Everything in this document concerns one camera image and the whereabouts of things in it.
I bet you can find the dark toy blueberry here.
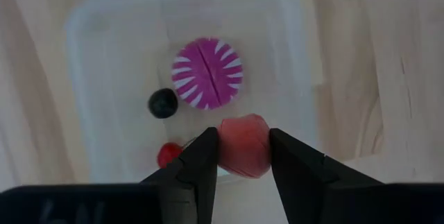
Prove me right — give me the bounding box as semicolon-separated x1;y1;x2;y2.
148;87;179;119

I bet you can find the purple white striped toy onion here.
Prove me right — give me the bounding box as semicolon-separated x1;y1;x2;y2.
171;36;244;110

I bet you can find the pink toy peach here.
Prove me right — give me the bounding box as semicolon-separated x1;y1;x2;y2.
216;113;272;179

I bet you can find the small red toy cherry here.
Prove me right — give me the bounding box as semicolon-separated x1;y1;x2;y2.
156;142;185;169

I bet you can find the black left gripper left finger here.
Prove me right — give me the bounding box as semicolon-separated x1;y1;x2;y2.
139;126;219;224

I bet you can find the clear plastic tupperware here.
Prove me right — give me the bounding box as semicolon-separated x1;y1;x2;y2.
64;0;318;185

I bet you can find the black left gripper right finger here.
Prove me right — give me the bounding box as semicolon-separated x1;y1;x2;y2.
269;127;386;224

